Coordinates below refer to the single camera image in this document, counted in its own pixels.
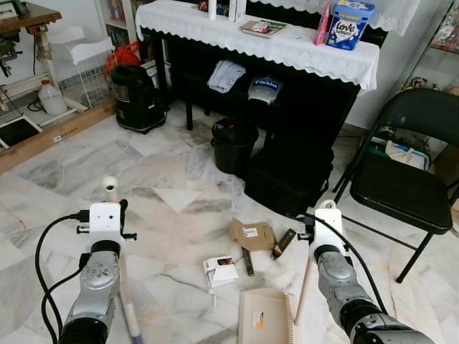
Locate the white bookshelf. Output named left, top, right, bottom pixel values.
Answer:
left=96, top=0, right=138, bottom=44

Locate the brown wooden table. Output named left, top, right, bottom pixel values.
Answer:
left=0, top=0, right=62, bottom=90

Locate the beige long-handled dustpan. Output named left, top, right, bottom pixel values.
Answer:
left=236, top=200, right=339, bottom=344

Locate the flat book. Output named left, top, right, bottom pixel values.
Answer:
left=240, top=19, right=288, bottom=39

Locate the pink packet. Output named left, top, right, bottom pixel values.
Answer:
left=315, top=0, right=335, bottom=47

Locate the white paper card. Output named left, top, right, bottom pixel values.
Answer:
left=202, top=256, right=240, bottom=288

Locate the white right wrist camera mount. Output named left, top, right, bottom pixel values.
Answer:
left=315, top=206, right=349, bottom=249

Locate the brown cardboard piece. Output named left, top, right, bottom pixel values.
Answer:
left=229, top=218, right=278, bottom=252

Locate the blue and white bag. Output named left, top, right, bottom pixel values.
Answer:
left=247, top=75, right=285, bottom=105

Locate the long wooden plank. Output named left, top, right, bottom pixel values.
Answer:
left=0, top=100, right=118, bottom=175

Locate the white wire rack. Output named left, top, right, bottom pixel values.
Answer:
left=48, top=27, right=116, bottom=109

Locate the dark brown wrapper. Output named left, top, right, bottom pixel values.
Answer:
left=270, top=229, right=298, bottom=259

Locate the broom with pale handle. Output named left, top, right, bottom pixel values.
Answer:
left=101, top=176, right=146, bottom=344

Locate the black folding chair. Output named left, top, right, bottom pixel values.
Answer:
left=333, top=87, right=459, bottom=285

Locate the dark brown strip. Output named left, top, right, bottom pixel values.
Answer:
left=242, top=247, right=256, bottom=277

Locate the black waste bin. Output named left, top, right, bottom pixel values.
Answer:
left=210, top=118, right=260, bottom=179

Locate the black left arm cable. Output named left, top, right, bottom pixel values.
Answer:
left=34, top=210, right=90, bottom=341

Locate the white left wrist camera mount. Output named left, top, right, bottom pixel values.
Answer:
left=87, top=202, right=123, bottom=244

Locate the white folded cloth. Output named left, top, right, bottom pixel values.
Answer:
left=207, top=60, right=247, bottom=95

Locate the black flat tray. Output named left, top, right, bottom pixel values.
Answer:
left=0, top=114, right=43, bottom=151

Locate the short white lace cloth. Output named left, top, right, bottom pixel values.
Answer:
left=247, top=0, right=421, bottom=37

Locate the blue tissue pack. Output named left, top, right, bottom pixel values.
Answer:
left=326, top=0, right=377, bottom=52

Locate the white plastic jug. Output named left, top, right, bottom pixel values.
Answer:
left=37, top=80, right=70, bottom=116

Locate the box with cream cloth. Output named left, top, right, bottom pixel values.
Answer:
left=369, top=135, right=432, bottom=171

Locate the glass display cabinet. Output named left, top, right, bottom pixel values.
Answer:
left=401, top=0, right=459, bottom=95

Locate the black vacuum cleaner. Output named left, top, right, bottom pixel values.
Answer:
left=107, top=64, right=170, bottom=135

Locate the long white lace cloth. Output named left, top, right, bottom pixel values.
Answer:
left=136, top=0, right=382, bottom=92

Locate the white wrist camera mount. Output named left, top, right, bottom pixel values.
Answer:
left=315, top=206, right=349, bottom=249
left=87, top=202, right=123, bottom=244

